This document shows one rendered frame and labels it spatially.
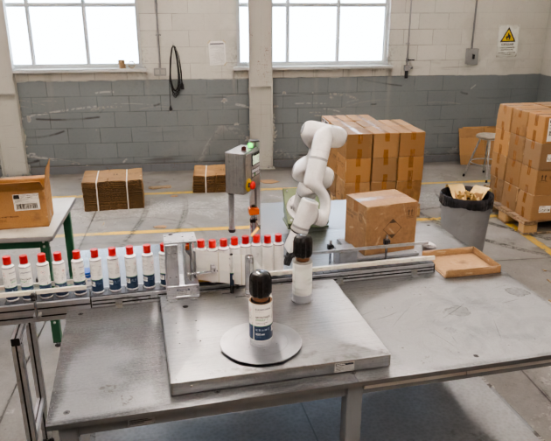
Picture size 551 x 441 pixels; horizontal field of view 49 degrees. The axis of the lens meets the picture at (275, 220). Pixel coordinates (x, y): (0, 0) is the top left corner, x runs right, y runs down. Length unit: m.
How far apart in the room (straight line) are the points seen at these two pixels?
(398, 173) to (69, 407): 4.73
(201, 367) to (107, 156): 6.31
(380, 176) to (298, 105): 2.33
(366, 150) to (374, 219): 3.04
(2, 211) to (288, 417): 2.16
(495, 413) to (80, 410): 1.98
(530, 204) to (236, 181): 4.03
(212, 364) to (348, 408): 0.52
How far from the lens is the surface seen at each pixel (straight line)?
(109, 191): 6.75
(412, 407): 3.20
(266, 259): 2.82
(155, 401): 2.16
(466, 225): 5.18
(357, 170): 6.18
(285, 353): 2.26
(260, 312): 2.22
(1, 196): 4.04
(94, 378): 2.33
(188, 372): 2.20
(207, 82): 8.08
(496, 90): 9.10
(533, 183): 6.20
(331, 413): 3.10
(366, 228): 3.15
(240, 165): 2.68
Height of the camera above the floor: 2.08
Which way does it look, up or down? 19 degrees down
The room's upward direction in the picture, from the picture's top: straight up
